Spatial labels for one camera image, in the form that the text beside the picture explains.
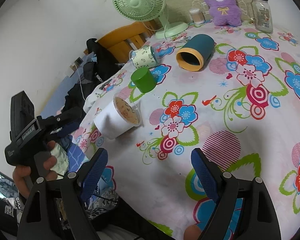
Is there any cotton swab container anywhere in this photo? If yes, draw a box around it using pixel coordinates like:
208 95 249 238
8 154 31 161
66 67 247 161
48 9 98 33
189 8 205 24

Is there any person's left hand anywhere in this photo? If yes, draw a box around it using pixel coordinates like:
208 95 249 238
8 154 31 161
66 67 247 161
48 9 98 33
12 140 58 199

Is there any wooden chair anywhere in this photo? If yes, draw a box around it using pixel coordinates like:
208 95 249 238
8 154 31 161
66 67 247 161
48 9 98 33
97 20 158 63

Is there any teal cup with yellow rim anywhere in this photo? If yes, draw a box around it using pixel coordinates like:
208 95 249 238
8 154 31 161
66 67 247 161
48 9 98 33
176 34 215 72

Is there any pale green patterned cup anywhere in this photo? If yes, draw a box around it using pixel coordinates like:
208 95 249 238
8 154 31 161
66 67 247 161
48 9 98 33
129 45 159 69

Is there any black clothing pile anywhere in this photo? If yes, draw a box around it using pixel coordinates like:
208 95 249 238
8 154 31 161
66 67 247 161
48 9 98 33
62 38 123 112

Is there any white paper-wrapped clear cup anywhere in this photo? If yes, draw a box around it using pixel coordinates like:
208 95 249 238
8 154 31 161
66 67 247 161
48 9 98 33
94 93 142 140

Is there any green desk fan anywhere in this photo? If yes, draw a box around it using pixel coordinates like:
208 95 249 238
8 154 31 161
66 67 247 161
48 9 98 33
113 0 189 39

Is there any floral tablecloth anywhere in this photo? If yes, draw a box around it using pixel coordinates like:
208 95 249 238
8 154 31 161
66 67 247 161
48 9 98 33
73 22 300 239

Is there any green cylindrical cup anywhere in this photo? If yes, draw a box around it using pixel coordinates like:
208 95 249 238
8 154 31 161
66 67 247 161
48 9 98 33
131 67 157 93

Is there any person's right hand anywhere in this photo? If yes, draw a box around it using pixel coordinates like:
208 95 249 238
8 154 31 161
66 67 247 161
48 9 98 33
184 224 202 240

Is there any purple plush toy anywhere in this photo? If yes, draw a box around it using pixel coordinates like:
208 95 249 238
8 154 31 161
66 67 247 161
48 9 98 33
204 0 242 27

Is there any white fan power plug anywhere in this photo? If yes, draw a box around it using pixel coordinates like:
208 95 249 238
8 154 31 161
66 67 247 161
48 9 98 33
171 36 191 43

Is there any glass jar with black lid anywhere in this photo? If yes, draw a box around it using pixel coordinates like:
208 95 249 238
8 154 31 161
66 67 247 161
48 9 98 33
250 0 273 34

